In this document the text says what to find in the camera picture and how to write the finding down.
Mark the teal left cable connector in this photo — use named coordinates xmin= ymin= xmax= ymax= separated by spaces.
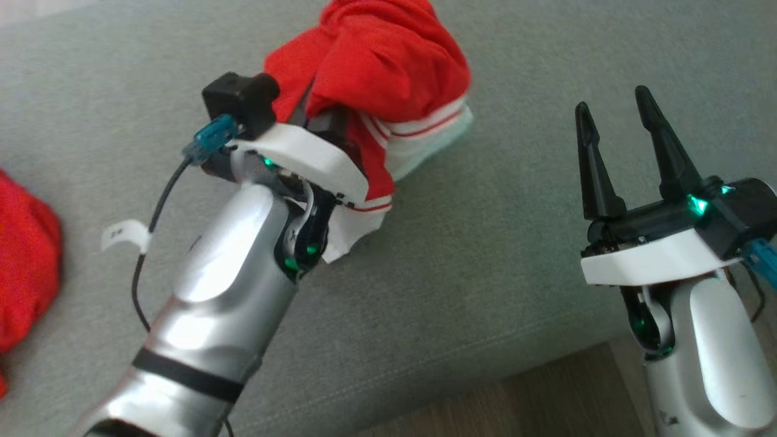
xmin=182 ymin=114 xmax=240 ymax=166

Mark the teal right cable connector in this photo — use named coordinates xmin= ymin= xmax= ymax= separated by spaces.
xmin=742 ymin=238 xmax=777 ymax=291

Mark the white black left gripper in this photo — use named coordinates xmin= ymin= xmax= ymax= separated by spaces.
xmin=228 ymin=79 xmax=369 ymax=207

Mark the grey fabric sofa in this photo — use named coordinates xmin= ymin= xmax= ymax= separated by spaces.
xmin=0 ymin=0 xmax=777 ymax=437

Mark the teal cable connector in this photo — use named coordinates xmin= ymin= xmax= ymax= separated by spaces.
xmin=742 ymin=238 xmax=777 ymax=291
xmin=182 ymin=114 xmax=240 ymax=166

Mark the crumpled red garment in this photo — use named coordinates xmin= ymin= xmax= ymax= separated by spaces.
xmin=0 ymin=170 xmax=63 ymax=398

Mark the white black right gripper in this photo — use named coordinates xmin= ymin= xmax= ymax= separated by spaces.
xmin=575 ymin=85 xmax=744 ymax=287

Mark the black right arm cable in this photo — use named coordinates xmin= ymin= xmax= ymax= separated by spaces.
xmin=727 ymin=267 xmax=768 ymax=324

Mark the white left cable tag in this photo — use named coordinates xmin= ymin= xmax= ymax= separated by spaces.
xmin=100 ymin=218 xmax=151 ymax=254

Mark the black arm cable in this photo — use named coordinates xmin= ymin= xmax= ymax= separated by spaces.
xmin=131 ymin=157 xmax=195 ymax=333
xmin=727 ymin=267 xmax=768 ymax=324

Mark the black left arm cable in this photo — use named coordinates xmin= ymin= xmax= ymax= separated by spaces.
xmin=131 ymin=157 xmax=195 ymax=333

